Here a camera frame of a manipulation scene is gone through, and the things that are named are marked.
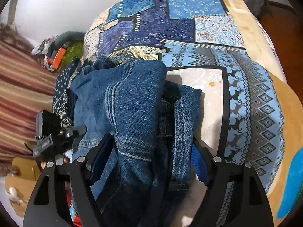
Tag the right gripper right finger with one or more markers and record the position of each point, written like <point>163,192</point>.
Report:
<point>234,196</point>

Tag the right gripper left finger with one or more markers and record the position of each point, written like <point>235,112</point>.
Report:
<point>48,202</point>

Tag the blue denim jacket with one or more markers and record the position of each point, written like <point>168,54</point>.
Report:
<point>153,122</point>

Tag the folded navy patterned clothes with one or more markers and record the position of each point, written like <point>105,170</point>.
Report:
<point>63,99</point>

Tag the wooden bedside table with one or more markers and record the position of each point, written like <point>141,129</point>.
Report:
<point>19,186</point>

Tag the striped pink curtain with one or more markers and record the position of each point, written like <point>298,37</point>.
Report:
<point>26,89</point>

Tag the orange box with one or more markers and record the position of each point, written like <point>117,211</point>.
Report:
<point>57,57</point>

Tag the grey stuffed pillow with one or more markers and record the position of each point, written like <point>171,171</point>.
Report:
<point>67,38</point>

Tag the blue patchwork bed quilt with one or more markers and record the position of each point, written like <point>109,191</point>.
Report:
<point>248,111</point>

